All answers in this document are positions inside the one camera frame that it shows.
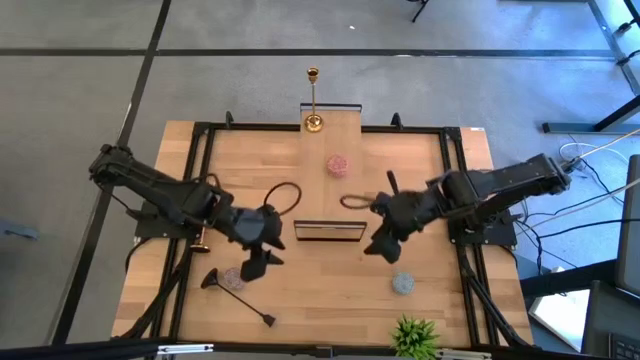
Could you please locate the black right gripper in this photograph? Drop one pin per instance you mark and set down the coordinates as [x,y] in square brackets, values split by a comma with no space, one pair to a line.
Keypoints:
[405,212]

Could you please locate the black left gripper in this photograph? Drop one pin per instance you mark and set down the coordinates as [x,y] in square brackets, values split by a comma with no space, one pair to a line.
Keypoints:
[250,225]

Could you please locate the blue-grey patterned round disc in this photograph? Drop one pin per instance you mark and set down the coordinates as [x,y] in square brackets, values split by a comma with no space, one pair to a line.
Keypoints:
[403,283]

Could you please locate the pink patterned round disc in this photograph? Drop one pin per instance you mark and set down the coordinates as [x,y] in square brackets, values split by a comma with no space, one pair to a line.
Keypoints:
[338,165]

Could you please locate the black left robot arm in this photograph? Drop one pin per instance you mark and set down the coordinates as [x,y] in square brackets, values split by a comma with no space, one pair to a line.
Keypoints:
[150,187]

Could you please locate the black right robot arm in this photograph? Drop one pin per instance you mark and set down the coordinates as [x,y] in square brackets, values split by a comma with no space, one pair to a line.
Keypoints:
[500,185]

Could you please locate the mauve patterned round disc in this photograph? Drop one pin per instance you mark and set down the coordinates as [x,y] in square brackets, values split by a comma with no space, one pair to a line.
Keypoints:
[231,278]

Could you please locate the green artificial plant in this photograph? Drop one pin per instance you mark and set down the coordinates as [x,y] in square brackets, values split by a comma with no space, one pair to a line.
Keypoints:
[415,337]

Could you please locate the grey topped side desk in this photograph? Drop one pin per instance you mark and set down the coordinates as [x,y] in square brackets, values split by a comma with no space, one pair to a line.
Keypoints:
[560,320]

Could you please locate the long black desk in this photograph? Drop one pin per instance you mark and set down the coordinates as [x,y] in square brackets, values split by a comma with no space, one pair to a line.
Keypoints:
[575,128]

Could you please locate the black stand leg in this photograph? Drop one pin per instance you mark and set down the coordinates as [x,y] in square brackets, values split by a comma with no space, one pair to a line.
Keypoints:
[420,9]

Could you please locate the black computer monitor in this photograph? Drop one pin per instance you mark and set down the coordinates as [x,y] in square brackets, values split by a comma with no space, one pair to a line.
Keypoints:
[631,225]

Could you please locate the blurry blue object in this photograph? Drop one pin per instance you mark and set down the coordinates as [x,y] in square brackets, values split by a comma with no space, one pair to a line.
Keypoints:
[15,231]

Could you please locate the black keyboard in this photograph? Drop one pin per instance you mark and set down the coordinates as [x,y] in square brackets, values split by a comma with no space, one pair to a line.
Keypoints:
[625,347]

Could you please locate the black desk clamp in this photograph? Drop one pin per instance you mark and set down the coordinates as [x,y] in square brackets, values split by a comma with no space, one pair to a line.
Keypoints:
[625,26]
[627,57]

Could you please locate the black frame hook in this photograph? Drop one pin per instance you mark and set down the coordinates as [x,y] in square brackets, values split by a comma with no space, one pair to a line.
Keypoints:
[396,120]
[229,120]

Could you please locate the black diagonal frame brace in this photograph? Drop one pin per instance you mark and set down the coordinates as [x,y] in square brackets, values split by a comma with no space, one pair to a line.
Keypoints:
[490,305]
[165,295]

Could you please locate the silver mount bracket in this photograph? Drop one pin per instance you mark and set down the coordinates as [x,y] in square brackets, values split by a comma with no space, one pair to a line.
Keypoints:
[185,348]
[462,355]

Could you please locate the black aluminium table frame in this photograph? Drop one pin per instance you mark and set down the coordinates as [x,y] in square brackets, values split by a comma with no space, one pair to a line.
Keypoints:
[240,127]

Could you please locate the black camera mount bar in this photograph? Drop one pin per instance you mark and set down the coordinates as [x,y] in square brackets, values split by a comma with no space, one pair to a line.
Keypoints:
[75,350]

